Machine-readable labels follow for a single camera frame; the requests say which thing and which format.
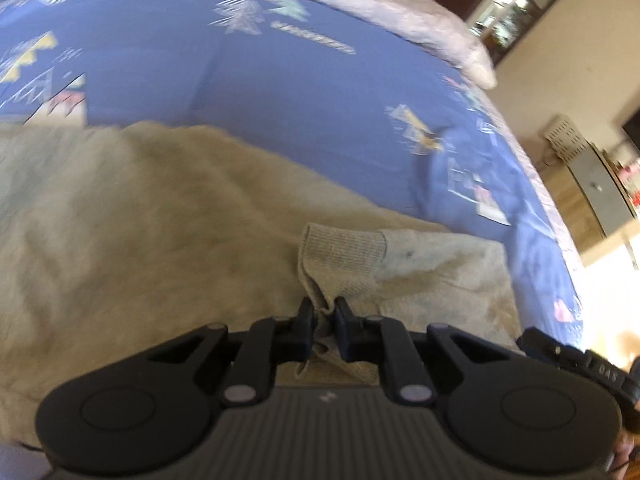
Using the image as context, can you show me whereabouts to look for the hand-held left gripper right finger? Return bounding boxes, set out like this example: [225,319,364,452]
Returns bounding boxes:
[333,296,507,407]

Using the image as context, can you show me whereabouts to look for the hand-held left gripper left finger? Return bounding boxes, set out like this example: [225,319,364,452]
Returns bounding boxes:
[149,297,317,407]

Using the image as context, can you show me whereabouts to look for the grey sweatshirt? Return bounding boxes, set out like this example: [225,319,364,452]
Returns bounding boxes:
[0,120,522,461]

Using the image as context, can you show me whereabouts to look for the grey cabinet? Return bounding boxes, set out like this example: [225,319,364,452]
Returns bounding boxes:
[569,144,640,242]

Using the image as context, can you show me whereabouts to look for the white slatted basket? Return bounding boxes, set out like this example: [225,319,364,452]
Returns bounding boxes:
[544,115,593,162]

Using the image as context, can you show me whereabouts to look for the blue printed bedsheet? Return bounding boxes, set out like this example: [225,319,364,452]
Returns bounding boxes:
[0,0,585,348]

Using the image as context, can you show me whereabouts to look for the white quilt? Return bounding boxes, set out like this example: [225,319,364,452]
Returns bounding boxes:
[60,0,498,90]

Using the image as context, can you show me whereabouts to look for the glass display cabinet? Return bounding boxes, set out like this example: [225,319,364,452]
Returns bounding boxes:
[472,0,543,52]

